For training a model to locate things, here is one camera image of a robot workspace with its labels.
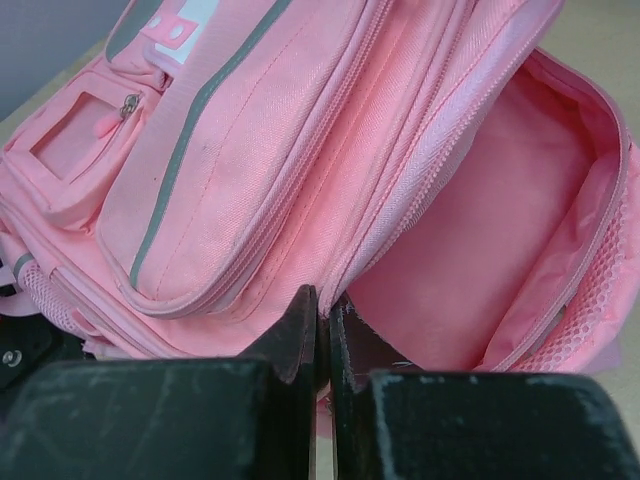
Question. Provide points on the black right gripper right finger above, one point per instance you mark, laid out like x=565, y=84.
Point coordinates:
x=393, y=420

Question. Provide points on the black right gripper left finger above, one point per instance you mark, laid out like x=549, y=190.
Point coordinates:
x=251, y=416

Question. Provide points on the pink student backpack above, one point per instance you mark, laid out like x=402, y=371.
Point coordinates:
x=476, y=199

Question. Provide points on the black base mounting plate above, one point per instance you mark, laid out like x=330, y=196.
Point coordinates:
x=38, y=326

